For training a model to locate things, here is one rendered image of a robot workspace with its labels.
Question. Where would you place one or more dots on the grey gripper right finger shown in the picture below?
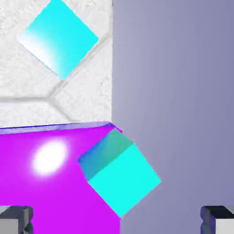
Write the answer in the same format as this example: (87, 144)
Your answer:
(217, 218)

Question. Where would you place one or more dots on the large magenta box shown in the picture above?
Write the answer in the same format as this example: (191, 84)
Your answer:
(60, 197)

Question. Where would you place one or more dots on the small cyan cube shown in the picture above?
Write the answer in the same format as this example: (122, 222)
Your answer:
(122, 175)
(60, 36)

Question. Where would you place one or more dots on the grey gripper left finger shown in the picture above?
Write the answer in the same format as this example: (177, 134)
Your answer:
(14, 217)

